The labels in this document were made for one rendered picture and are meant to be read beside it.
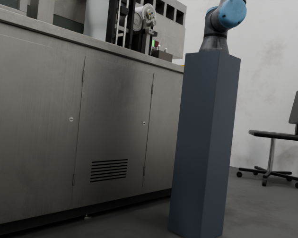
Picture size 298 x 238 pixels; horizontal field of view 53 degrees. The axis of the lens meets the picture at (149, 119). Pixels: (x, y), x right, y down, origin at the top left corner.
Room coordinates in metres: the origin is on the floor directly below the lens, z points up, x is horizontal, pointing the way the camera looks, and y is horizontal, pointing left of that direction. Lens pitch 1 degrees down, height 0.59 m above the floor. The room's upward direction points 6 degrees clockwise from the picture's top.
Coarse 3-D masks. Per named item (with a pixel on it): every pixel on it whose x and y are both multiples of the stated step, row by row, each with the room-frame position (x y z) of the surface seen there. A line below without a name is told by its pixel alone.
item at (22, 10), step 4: (20, 0) 1.19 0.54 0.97; (24, 0) 1.20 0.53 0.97; (0, 4) 1.13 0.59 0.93; (20, 4) 1.19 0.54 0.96; (24, 4) 1.20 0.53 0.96; (4, 8) 1.14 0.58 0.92; (8, 8) 1.15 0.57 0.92; (12, 8) 1.16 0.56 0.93; (20, 8) 1.19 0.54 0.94; (24, 8) 1.20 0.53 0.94; (16, 12) 1.18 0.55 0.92; (20, 12) 1.19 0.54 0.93; (24, 12) 1.20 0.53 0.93
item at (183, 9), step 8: (136, 0) 2.52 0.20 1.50; (144, 0) 2.62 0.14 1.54; (152, 0) 2.61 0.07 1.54; (160, 0) 2.68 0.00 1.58; (168, 0) 2.75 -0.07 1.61; (176, 0) 2.84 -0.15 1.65; (160, 8) 2.74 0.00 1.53; (168, 8) 2.87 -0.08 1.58; (176, 8) 2.85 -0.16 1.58; (184, 8) 2.95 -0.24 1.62; (168, 16) 2.87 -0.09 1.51; (176, 16) 2.98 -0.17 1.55; (184, 16) 2.96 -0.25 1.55; (184, 24) 2.97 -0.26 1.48
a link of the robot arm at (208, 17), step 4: (212, 8) 1.48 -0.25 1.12; (216, 8) 1.47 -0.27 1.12; (208, 12) 1.50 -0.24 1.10; (212, 12) 1.46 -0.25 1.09; (208, 16) 1.49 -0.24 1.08; (208, 20) 1.48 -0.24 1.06; (208, 24) 1.48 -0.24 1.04; (204, 28) 1.52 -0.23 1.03; (208, 28) 1.49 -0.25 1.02; (212, 28) 1.46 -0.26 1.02; (204, 32) 1.51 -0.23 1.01; (208, 32) 1.49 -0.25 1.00; (212, 32) 1.47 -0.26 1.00; (216, 32) 1.47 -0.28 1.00; (220, 32) 1.46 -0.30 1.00; (224, 32) 1.47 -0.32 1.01
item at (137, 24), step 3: (135, 12) 1.98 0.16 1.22; (138, 12) 2.00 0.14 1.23; (135, 15) 1.99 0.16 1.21; (138, 15) 2.01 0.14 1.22; (135, 18) 1.98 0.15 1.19; (138, 18) 2.01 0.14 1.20; (141, 18) 2.03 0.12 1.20; (135, 21) 1.99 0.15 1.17; (138, 21) 2.01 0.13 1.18; (141, 21) 2.03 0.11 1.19; (135, 24) 1.99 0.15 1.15; (138, 24) 2.01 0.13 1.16; (141, 24) 2.03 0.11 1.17; (135, 27) 2.00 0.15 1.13; (138, 27) 2.02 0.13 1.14
